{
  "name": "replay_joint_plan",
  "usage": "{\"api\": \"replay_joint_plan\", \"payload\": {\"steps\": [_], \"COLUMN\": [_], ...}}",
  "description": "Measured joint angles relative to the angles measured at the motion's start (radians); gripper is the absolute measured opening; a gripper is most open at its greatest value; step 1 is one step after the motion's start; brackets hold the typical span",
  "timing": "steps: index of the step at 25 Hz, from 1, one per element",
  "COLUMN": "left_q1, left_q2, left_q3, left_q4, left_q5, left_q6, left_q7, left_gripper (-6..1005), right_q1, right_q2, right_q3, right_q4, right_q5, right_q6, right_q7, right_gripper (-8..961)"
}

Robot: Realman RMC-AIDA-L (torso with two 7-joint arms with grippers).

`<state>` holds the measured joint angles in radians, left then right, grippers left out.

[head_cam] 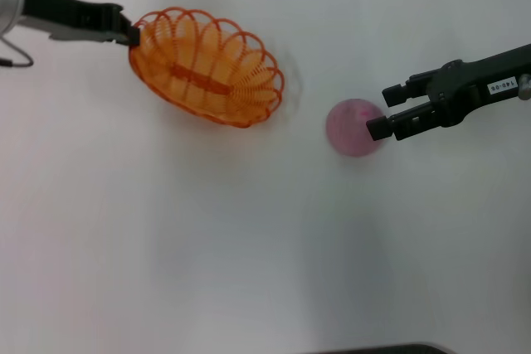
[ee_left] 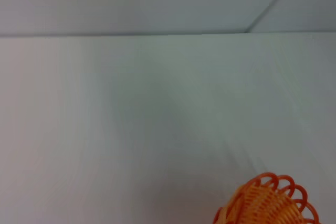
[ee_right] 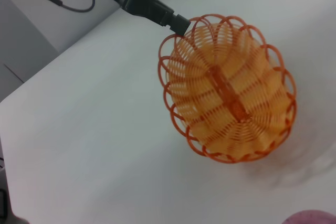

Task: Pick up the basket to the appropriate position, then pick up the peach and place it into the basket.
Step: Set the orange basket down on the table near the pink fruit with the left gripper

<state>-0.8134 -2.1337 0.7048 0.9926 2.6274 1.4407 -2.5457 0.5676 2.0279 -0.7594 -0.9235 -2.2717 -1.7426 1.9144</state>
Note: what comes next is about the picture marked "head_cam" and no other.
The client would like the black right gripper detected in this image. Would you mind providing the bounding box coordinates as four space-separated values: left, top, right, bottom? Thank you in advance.
365 43 531 143

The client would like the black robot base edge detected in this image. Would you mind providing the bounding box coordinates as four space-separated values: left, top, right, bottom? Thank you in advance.
319 342 451 354

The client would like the orange wire basket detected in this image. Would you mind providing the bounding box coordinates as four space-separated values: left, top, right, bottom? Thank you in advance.
127 6 286 129

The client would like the pink peach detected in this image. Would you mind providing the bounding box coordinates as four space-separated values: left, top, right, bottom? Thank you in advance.
324 98 387 159

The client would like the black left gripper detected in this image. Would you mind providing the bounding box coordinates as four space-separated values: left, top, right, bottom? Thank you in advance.
23 0 140 46

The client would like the black thin cable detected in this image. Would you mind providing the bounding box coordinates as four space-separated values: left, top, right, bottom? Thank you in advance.
0 36 35 69

